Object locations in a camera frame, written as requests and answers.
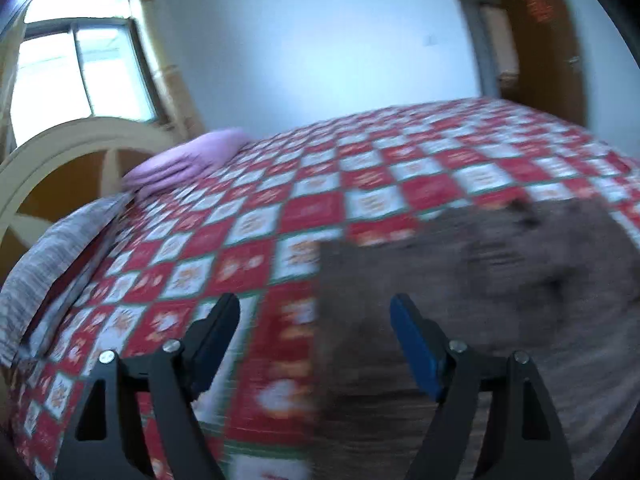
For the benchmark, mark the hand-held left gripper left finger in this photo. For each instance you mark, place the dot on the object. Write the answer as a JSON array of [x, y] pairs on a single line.
[[216, 329]]

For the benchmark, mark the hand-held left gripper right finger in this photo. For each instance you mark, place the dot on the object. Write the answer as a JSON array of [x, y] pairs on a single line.
[[414, 346]]

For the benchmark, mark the brown striped knit garment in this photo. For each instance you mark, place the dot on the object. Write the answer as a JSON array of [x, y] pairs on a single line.
[[500, 285]]

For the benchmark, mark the red checkered printed bedsheet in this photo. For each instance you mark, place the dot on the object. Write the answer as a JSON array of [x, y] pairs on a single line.
[[310, 210]]

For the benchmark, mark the pink pillow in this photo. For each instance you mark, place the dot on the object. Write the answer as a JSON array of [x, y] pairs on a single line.
[[185, 157]]

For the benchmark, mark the grey striped pillow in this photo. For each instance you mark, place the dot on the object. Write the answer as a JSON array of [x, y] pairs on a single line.
[[47, 260]]

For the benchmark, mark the cream wooden headboard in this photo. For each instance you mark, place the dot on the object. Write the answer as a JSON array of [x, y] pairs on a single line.
[[60, 145]]

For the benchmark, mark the cream curtain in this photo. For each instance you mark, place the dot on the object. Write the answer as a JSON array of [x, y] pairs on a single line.
[[165, 60]]

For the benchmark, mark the window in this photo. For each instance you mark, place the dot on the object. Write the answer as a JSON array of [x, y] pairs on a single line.
[[75, 60]]

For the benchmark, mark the brown wooden door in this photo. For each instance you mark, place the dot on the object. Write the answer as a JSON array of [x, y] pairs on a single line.
[[545, 60]]

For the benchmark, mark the red paper door decoration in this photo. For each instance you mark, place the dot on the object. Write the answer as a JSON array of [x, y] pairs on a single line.
[[540, 6]]

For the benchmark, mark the door frame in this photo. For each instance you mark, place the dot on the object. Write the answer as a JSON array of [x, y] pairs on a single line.
[[472, 35]]

